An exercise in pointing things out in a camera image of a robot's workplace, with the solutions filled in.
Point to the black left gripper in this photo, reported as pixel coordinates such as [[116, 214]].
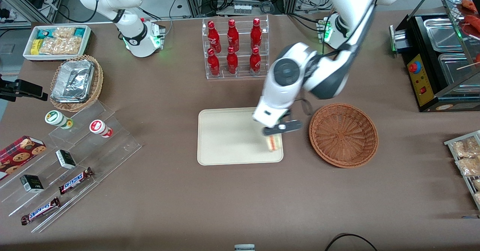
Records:
[[285, 115]]

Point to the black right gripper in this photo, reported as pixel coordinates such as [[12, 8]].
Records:
[[2, 87]]

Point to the triangular sandwich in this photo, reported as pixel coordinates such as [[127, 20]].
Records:
[[274, 143]]

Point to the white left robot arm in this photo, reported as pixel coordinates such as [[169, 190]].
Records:
[[277, 97]]

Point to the cream rectangular tray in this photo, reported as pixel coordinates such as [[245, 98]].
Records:
[[228, 138]]

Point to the brown wicker basket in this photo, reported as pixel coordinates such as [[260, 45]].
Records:
[[343, 135]]

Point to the light wicker basket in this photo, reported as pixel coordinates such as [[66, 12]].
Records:
[[98, 80]]

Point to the white snack bin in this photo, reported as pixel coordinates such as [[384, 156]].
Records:
[[27, 52]]

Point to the green lid yogurt cup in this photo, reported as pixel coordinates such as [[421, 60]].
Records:
[[55, 118]]

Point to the yellow snack packet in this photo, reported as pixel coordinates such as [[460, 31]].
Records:
[[36, 47]]

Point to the stacked foil containers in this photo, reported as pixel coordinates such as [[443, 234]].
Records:
[[73, 80]]

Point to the clear bag of crackers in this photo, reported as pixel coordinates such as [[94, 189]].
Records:
[[63, 32], [62, 45]]

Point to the teal snack packet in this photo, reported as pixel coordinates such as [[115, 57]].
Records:
[[79, 32], [45, 33]]

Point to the red soda bottle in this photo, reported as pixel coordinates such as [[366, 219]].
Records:
[[255, 62], [232, 63], [213, 37], [233, 36], [213, 64], [256, 35]]

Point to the red cookie box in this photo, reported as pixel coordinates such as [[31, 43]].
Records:
[[18, 155]]

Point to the red lid yogurt cup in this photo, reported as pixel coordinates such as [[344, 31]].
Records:
[[98, 126]]

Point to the small dark box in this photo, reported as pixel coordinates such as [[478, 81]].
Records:
[[32, 183], [65, 159]]

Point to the clear acrylic bottle rack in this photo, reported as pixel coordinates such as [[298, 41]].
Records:
[[243, 37]]

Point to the clear acrylic stepped stand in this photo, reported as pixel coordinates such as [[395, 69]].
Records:
[[112, 146]]

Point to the Snickers chocolate bar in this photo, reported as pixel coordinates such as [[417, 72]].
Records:
[[75, 180], [40, 210]]

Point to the white power strip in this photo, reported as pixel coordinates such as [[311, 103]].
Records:
[[242, 9]]

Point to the grey white device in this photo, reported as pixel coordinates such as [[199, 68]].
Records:
[[244, 247]]

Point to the red emergency button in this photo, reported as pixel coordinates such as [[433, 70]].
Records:
[[414, 67]]

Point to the black food warmer machine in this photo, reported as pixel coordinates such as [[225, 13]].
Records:
[[422, 84]]

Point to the steel warmer pan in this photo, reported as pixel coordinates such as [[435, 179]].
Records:
[[440, 33], [455, 69]]

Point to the black diagonal rod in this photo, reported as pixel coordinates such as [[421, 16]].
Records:
[[425, 0]]

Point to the clear bag of pastries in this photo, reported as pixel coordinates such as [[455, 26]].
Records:
[[468, 166], [476, 184], [467, 148], [477, 197]]

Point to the glass warmer lid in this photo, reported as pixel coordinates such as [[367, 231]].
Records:
[[454, 3]]

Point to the red sausage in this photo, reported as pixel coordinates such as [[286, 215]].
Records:
[[470, 4], [473, 20]]

